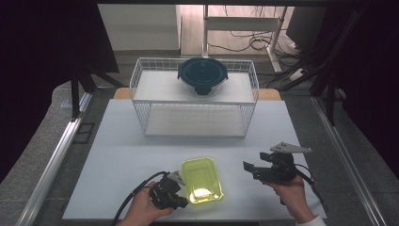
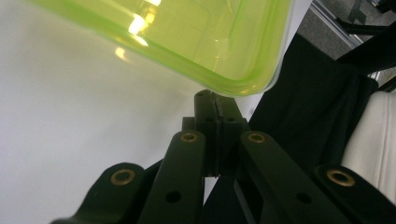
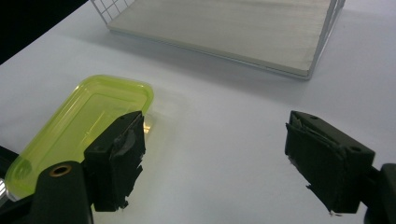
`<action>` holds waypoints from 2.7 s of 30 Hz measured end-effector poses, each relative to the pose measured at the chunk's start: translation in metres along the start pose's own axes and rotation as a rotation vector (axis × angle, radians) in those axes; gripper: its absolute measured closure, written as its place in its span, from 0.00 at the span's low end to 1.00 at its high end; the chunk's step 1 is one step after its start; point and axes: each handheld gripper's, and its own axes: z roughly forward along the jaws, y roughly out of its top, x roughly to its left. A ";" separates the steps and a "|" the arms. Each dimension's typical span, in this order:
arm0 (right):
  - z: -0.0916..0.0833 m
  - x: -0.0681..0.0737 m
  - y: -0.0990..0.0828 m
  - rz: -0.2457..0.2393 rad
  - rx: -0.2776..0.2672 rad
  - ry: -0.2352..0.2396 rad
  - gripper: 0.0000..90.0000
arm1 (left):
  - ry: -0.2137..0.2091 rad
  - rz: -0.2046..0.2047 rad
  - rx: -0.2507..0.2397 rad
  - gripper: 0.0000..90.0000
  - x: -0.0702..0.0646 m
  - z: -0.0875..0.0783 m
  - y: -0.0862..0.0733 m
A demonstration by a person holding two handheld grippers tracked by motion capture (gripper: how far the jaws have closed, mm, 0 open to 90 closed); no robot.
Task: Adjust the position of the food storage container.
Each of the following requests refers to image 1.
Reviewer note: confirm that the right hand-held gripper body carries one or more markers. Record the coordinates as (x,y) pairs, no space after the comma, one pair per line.
(280,171)

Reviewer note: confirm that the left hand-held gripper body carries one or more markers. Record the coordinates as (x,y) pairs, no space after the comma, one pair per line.
(164,193)

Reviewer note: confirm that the yellow-green rectangular plastic container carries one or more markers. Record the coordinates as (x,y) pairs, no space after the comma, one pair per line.
(200,179)

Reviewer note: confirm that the round container with dark teal lid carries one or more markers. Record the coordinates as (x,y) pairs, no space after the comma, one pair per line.
(202,73)

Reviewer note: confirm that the person's right hand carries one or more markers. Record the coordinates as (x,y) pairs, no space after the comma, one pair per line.
(293,196)

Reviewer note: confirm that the person's left hand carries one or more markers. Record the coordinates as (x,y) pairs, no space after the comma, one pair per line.
(141,208)

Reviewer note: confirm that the white table cover board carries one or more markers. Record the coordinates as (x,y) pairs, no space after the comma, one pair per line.
(125,163)

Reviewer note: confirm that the black metal stand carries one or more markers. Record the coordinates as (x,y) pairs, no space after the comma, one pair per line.
(76,94)
(329,94)

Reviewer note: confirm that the white power strip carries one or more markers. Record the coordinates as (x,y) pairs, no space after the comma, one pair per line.
(296,74)

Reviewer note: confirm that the wooden table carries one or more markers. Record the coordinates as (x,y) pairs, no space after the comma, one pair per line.
(121,93)

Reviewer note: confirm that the black curtain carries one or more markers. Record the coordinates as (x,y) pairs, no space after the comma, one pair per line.
(373,78)
(40,62)

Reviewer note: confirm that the dark box under desk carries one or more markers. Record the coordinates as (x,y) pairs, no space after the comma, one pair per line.
(302,28)

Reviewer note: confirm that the white cabinet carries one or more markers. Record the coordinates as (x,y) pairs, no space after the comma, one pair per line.
(139,26)

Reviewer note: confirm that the aluminium rail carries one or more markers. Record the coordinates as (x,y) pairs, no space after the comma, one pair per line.
(345,157)
(51,169)

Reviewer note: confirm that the white metal desk frame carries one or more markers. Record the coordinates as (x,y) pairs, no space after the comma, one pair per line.
(241,23)

